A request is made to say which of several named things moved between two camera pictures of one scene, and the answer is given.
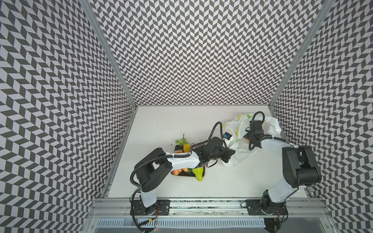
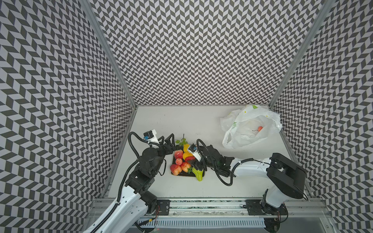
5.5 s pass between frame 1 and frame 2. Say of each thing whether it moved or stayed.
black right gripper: moved
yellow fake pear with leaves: stayed
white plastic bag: moved
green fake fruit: stayed
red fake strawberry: stayed
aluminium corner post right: stayed
